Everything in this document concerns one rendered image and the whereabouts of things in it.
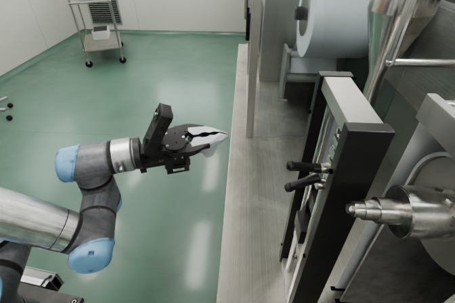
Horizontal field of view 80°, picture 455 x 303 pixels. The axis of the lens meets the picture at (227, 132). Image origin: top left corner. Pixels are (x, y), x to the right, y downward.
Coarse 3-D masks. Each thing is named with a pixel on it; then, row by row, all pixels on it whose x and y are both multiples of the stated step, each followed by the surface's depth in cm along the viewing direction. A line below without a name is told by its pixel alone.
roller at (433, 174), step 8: (432, 160) 36; (440, 160) 34; (448, 160) 33; (424, 168) 37; (432, 168) 36; (440, 168) 34; (448, 168) 33; (424, 176) 37; (432, 176) 36; (440, 176) 34; (448, 176) 33; (416, 184) 39; (424, 184) 37; (432, 184) 36; (440, 184) 34; (448, 184) 33; (424, 240) 37; (432, 248) 35; (440, 248) 34; (448, 248) 33; (432, 256) 35; (440, 256) 34; (448, 256) 33; (440, 264) 34; (448, 264) 33; (448, 272) 33
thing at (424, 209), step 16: (400, 192) 33; (416, 192) 32; (432, 192) 32; (448, 192) 32; (416, 208) 30; (432, 208) 30; (448, 208) 30; (416, 224) 30; (432, 224) 30; (448, 224) 30; (432, 240) 32; (448, 240) 31
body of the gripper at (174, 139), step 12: (168, 132) 61; (180, 132) 61; (132, 144) 57; (168, 144) 59; (180, 144) 59; (144, 156) 60; (156, 156) 61; (168, 156) 59; (180, 156) 60; (144, 168) 62; (168, 168) 61
